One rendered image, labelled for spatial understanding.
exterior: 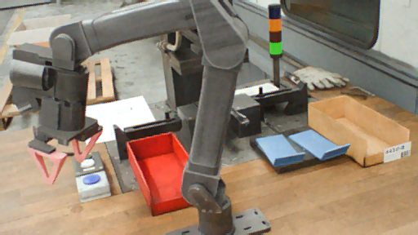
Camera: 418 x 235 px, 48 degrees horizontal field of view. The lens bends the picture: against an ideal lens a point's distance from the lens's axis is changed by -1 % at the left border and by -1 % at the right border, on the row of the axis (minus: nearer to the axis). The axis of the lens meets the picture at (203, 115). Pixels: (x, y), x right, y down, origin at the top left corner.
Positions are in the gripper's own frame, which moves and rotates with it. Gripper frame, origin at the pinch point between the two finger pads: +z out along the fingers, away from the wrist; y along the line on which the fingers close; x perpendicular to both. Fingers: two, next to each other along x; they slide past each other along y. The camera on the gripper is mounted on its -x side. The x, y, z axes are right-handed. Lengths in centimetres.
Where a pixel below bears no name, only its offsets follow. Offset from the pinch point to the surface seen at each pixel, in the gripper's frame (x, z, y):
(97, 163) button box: -5.7, 11.8, -22.7
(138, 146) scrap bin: 1.1, 8.1, -30.3
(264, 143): 30, 2, -40
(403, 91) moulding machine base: 63, -9, -84
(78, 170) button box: -8.2, 12.8, -18.7
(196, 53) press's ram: 8.0, -15.5, -41.9
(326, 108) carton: 42, -5, -59
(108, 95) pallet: -127, 101, -256
